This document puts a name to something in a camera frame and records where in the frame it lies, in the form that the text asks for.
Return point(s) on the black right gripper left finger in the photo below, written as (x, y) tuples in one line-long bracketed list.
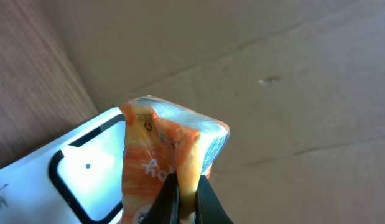
[(165, 209)]

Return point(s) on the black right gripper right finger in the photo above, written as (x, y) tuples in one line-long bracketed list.
[(208, 209)]

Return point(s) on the orange tissue packet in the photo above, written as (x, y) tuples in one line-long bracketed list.
[(163, 138)]

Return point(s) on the white barcode scanner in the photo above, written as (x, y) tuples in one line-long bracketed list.
[(73, 179)]

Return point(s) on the brown cardboard backboard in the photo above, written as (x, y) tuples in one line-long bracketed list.
[(301, 84)]

